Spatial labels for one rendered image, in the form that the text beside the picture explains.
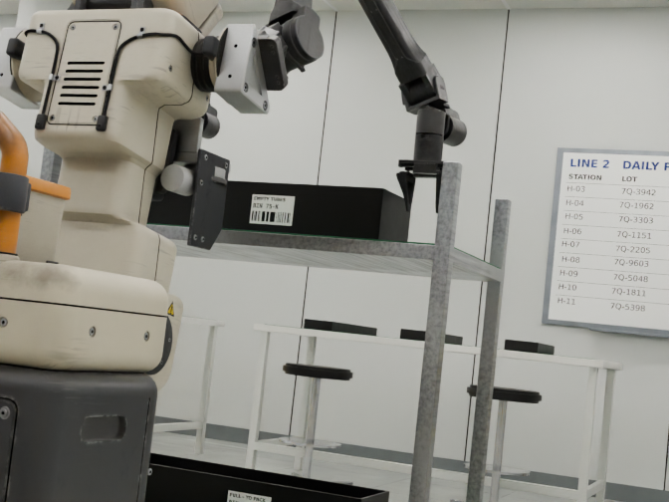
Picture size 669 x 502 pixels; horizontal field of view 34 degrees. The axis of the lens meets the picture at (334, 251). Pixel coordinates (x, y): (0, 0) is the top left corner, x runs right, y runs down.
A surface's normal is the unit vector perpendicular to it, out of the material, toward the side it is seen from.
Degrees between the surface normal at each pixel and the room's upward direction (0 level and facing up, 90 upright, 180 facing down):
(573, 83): 90
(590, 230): 90
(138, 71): 82
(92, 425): 90
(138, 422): 90
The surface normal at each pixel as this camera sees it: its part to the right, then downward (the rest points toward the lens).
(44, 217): 0.91, 0.11
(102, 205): -0.36, -0.25
